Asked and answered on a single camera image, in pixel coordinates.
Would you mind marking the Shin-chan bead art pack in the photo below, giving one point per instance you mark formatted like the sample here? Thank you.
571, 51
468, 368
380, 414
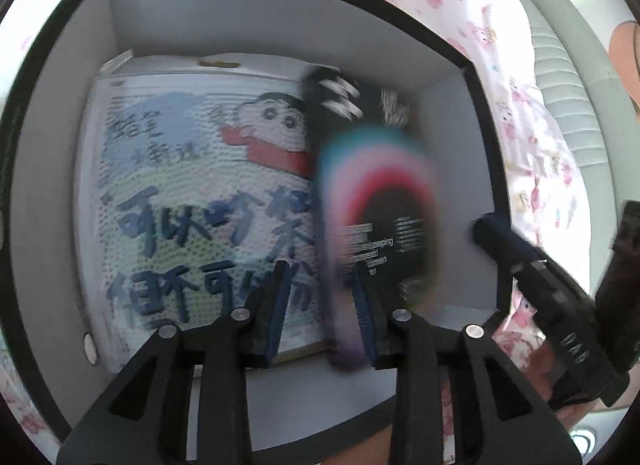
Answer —
192, 182

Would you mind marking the brown cardboard sheet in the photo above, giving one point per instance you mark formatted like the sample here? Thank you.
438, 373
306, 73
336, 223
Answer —
288, 352

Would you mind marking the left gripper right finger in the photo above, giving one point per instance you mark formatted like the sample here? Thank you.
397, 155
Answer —
497, 416

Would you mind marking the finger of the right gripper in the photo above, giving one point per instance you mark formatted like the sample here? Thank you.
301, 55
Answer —
520, 254

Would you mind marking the person right hand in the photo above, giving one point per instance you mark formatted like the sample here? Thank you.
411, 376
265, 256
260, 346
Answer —
538, 373

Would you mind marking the grey green padded headboard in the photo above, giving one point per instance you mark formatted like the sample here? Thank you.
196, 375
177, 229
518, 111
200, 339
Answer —
585, 95

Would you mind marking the black Smart Devil box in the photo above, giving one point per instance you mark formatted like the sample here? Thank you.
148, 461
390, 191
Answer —
372, 199

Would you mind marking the black cardboard storage box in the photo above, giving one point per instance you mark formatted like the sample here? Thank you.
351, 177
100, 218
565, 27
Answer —
299, 411

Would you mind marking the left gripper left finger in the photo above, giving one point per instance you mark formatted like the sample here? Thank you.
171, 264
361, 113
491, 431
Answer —
142, 416

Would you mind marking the pink cartoon print blanket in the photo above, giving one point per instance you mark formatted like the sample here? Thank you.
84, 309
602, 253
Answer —
493, 34

